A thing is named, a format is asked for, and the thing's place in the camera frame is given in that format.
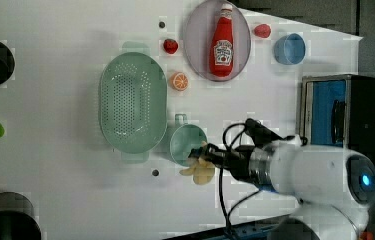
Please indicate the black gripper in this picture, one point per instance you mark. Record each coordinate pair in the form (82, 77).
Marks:
(236, 161)

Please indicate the peeled toy banana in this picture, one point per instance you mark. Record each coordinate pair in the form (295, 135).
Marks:
(201, 170)

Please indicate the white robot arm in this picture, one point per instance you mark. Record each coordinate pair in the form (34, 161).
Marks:
(334, 186)

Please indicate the green mug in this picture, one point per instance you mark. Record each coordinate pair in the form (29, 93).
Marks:
(182, 138)

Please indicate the orange slice toy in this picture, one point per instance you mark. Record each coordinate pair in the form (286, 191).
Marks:
(179, 81)

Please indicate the green oval colander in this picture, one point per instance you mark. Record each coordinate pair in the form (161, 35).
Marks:
(133, 103)

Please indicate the red ketchup bottle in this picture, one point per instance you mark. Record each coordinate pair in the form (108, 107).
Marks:
(221, 50)

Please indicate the red toy strawberry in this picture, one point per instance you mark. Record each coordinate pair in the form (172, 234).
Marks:
(170, 46)

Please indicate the grey oval plate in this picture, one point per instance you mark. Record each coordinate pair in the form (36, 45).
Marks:
(198, 33)

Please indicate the blue cup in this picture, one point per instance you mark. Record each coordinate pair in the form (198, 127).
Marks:
(290, 49)

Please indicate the red toy fruit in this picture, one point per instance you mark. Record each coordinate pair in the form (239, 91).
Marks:
(262, 30)

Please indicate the silver toaster oven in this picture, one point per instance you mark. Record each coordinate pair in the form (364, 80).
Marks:
(339, 110)

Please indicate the black round object lower left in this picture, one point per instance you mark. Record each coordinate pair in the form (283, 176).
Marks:
(17, 218)

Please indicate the blue metal frame rail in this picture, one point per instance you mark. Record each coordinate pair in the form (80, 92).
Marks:
(252, 230)

